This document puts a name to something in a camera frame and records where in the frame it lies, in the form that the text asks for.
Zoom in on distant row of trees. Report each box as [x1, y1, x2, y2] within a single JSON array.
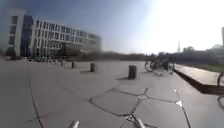
[[66, 49, 158, 63]]

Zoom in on dark bollard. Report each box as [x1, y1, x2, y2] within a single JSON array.
[[127, 64, 138, 80], [89, 62, 98, 73], [70, 61, 77, 70]]

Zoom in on group of parked bicycles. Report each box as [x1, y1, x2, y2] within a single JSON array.
[[143, 52, 177, 75]]

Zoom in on grey paved slab ground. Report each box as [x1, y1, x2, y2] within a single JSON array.
[[0, 59, 224, 128]]

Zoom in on robot's own part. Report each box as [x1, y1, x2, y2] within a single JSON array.
[[68, 120, 81, 128], [133, 118, 147, 128]]

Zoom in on long white building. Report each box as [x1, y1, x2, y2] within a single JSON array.
[[4, 9, 103, 59]]

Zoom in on dark raised edge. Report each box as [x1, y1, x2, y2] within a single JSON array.
[[173, 68, 224, 96]]

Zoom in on distant buildings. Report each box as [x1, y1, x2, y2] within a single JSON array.
[[173, 41, 224, 66]]

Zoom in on raised pale pavement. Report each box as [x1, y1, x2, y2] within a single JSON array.
[[173, 63, 224, 87]]

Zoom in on grass strip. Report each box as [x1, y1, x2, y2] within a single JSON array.
[[196, 63, 224, 74]]

